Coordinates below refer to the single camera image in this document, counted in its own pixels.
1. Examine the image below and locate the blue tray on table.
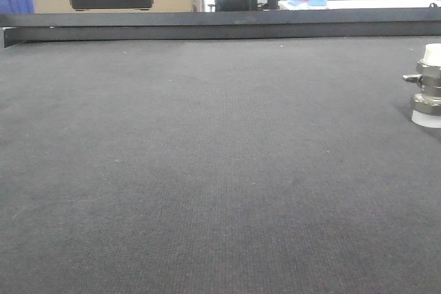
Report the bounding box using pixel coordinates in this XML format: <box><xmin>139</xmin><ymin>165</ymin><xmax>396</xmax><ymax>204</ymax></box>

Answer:
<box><xmin>287</xmin><ymin>0</ymin><xmax>328</xmax><ymax>8</ymax></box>

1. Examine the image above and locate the metal valve with white caps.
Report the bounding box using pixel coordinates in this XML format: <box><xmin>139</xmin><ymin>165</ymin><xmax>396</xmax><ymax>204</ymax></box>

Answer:
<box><xmin>402</xmin><ymin>43</ymin><xmax>440</xmax><ymax>129</ymax></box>

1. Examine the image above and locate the white background table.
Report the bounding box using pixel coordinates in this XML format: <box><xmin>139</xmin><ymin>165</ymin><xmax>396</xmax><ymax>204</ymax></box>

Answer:
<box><xmin>278</xmin><ymin>0</ymin><xmax>440</xmax><ymax>10</ymax></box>

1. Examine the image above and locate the black conveyor side rail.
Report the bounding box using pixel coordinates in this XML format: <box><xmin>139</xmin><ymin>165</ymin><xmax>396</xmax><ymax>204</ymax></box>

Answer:
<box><xmin>1</xmin><ymin>7</ymin><xmax>440</xmax><ymax>48</ymax></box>

